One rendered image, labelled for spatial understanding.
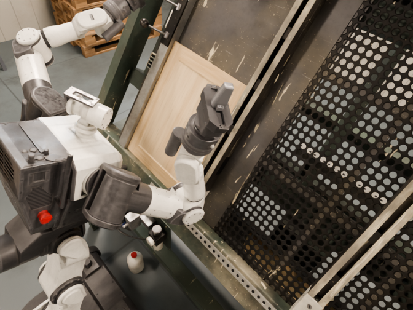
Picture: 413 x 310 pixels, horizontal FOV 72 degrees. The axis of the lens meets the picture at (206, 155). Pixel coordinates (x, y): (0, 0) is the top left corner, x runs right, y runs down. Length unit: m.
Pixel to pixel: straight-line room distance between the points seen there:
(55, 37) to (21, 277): 1.55
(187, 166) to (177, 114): 0.56
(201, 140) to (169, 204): 0.30
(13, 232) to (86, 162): 0.40
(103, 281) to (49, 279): 0.54
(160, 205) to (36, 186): 0.32
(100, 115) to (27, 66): 0.41
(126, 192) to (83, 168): 0.14
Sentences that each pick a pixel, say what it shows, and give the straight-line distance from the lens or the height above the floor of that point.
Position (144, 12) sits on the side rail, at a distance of 1.50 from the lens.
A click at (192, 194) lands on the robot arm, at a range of 0.89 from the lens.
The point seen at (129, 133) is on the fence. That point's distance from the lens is 1.44.
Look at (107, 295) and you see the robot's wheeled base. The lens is 1.89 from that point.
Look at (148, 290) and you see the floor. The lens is 2.06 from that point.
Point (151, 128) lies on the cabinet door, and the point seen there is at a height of 1.03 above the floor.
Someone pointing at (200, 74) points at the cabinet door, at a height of 1.32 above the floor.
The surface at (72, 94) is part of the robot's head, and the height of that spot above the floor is 1.47.
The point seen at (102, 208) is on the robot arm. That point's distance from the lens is 0.78.
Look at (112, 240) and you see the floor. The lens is 2.21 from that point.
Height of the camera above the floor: 1.97
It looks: 48 degrees down
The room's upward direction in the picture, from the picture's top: 8 degrees clockwise
